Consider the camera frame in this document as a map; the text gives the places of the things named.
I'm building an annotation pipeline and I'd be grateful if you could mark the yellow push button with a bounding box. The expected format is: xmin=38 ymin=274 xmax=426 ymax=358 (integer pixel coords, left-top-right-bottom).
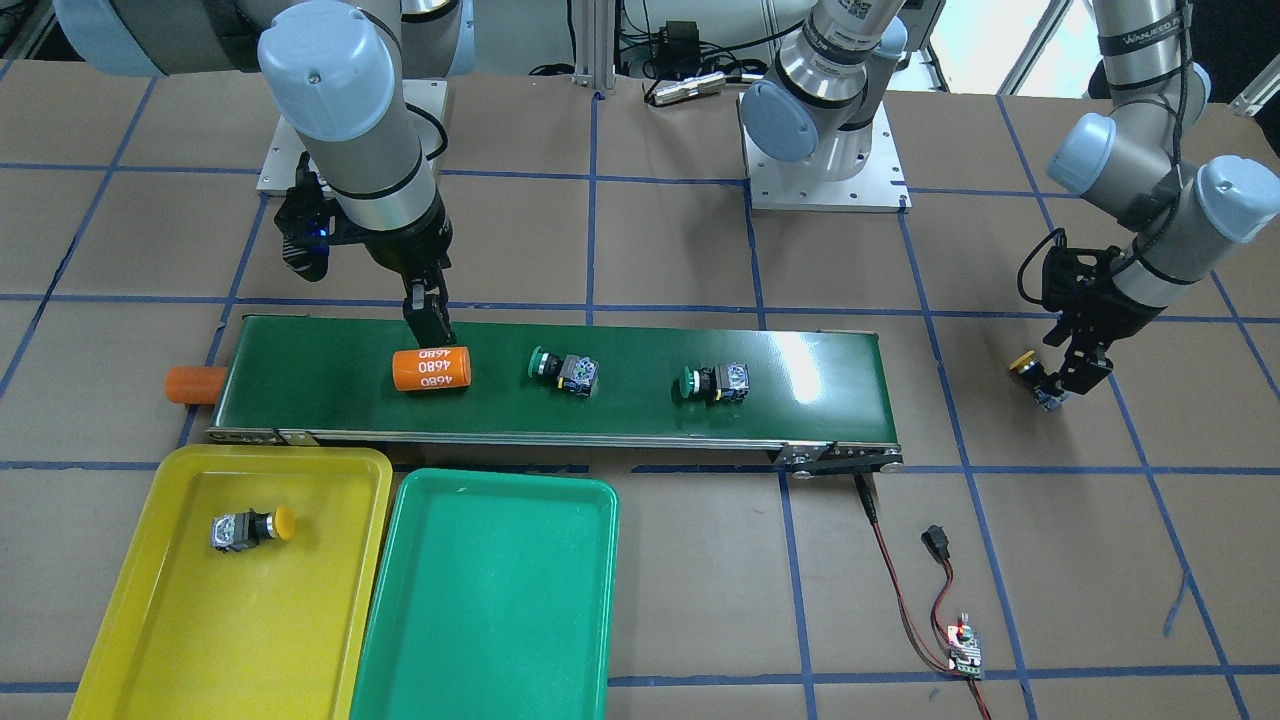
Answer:
xmin=1007 ymin=350 xmax=1068 ymax=413
xmin=209 ymin=505 xmax=297 ymax=553

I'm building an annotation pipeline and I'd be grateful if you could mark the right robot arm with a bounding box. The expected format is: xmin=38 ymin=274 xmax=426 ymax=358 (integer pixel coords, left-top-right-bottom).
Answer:
xmin=54 ymin=1 xmax=474 ymax=348

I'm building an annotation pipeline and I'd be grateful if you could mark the yellow tray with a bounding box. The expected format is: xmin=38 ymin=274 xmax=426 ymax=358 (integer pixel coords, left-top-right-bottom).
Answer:
xmin=70 ymin=445 xmax=393 ymax=719

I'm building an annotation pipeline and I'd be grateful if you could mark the aluminium frame post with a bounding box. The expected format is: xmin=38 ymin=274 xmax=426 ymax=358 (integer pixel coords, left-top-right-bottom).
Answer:
xmin=568 ymin=0 xmax=620 ymax=97

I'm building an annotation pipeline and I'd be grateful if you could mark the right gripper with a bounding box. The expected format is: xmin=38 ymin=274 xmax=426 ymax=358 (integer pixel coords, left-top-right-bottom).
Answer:
xmin=362 ymin=195 xmax=457 ymax=348

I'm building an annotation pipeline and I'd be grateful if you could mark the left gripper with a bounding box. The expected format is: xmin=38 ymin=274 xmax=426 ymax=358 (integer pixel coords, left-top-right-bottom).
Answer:
xmin=1042 ymin=265 xmax=1161 ymax=395

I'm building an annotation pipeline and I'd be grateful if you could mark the black power connector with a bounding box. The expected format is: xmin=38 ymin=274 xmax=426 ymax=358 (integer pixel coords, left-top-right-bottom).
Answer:
xmin=922 ymin=524 xmax=950 ymax=565

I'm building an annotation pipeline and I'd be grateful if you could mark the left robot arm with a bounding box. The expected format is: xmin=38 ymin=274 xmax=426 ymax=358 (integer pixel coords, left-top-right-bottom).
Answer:
xmin=740 ymin=1 xmax=1277 ymax=410

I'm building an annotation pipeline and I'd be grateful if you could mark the green push button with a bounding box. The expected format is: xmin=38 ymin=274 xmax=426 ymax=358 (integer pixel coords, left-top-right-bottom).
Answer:
xmin=527 ymin=346 xmax=599 ymax=397
xmin=676 ymin=363 xmax=750 ymax=402

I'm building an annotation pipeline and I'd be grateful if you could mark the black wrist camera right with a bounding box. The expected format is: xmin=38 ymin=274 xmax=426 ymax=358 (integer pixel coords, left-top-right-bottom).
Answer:
xmin=273 ymin=151 xmax=338 ymax=282

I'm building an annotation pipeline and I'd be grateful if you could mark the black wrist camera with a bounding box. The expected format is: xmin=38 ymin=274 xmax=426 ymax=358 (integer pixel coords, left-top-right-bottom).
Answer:
xmin=1016 ymin=227 xmax=1123 ymax=313
xmin=273 ymin=151 xmax=338 ymax=282

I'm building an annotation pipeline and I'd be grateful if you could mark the motor speed controller board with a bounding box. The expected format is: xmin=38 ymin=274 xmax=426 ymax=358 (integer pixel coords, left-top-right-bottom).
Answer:
xmin=943 ymin=612 xmax=986 ymax=682

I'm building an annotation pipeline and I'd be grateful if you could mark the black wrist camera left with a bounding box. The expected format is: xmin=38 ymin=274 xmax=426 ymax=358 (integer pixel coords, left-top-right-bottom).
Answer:
xmin=1016 ymin=227 xmax=1123 ymax=313

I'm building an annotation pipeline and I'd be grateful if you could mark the orange cylinder with label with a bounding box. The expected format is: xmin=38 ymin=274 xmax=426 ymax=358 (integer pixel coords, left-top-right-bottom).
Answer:
xmin=390 ymin=346 xmax=472 ymax=393

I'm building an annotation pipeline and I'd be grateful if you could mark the plain orange cylinder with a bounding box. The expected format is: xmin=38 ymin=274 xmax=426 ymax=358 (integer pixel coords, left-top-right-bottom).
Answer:
xmin=163 ymin=366 xmax=229 ymax=406

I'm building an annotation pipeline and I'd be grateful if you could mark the green conveyor belt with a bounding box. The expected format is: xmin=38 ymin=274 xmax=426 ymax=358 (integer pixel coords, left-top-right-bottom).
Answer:
xmin=206 ymin=314 xmax=902 ymax=475

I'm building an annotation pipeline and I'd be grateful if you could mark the red black power cable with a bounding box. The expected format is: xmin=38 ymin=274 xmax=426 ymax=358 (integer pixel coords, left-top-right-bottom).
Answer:
xmin=855 ymin=475 xmax=996 ymax=720

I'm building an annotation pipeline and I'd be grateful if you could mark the green tray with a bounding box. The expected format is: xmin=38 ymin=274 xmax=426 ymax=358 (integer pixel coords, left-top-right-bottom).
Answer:
xmin=349 ymin=469 xmax=620 ymax=719

